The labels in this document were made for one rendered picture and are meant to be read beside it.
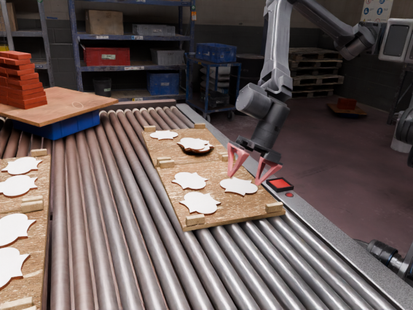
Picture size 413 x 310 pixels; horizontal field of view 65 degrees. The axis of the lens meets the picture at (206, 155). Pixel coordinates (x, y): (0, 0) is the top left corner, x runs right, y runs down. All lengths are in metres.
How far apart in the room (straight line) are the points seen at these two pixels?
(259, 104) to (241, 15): 6.06
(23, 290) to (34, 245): 0.16
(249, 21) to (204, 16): 0.93
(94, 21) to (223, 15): 2.43
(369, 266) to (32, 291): 0.84
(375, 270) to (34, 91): 1.60
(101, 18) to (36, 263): 4.70
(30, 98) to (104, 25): 3.70
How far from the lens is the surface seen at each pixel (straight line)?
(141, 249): 0.94
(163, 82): 5.66
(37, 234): 1.04
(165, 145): 1.53
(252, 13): 6.90
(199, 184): 1.19
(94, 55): 5.35
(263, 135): 0.78
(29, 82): 1.80
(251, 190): 1.18
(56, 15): 5.95
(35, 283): 0.89
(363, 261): 1.04
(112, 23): 5.44
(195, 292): 0.83
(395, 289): 0.99
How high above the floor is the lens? 1.53
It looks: 24 degrees down
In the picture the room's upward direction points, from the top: 3 degrees clockwise
